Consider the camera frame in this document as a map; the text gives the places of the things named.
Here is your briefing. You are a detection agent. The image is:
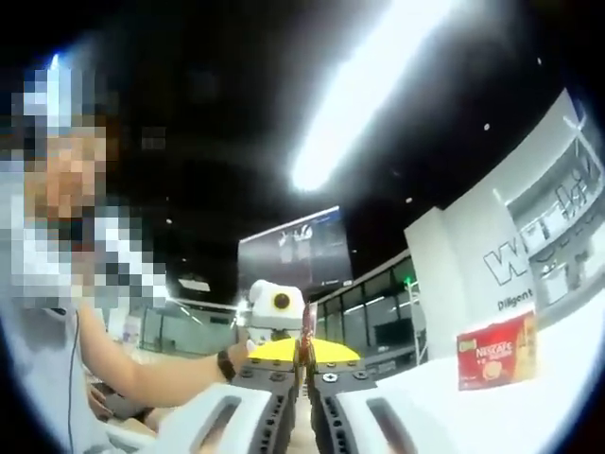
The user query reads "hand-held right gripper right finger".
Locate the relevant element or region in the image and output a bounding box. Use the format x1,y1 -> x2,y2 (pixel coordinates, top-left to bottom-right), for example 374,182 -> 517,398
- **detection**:
305,339 -> 421,454

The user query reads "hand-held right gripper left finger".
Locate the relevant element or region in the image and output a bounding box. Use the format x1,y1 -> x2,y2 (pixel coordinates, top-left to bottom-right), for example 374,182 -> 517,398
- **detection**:
150,338 -> 302,454

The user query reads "red coffee pouch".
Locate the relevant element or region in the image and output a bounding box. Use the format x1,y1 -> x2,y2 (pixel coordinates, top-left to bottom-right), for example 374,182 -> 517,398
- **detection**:
300,301 -> 320,396

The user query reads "red coffee box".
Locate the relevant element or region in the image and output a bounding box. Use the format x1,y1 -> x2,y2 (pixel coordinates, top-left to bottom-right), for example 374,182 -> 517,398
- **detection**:
455,308 -> 539,393

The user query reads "person's left hand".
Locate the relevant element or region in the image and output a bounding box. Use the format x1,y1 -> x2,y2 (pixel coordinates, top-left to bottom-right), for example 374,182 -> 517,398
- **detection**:
228,338 -> 254,377

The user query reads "large monitor screen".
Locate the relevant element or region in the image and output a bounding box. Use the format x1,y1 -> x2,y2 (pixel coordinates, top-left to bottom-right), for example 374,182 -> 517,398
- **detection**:
236,204 -> 355,290

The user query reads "white step ladder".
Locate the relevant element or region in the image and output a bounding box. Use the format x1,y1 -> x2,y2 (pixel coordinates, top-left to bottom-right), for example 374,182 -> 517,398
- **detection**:
400,278 -> 428,365

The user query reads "person in grey shirt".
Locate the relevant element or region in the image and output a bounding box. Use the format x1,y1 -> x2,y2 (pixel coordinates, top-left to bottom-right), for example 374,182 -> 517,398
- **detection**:
4,305 -> 119,454

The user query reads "ceiling light strip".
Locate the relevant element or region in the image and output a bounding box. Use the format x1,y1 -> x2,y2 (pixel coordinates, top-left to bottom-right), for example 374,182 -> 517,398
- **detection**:
289,0 -> 458,194

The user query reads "grey metal shelf rack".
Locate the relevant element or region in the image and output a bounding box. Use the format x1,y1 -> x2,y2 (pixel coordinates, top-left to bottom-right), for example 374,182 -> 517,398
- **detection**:
491,113 -> 605,308

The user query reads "black device cable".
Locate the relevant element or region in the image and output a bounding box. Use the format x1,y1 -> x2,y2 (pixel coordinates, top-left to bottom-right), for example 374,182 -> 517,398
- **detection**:
64,309 -> 82,454

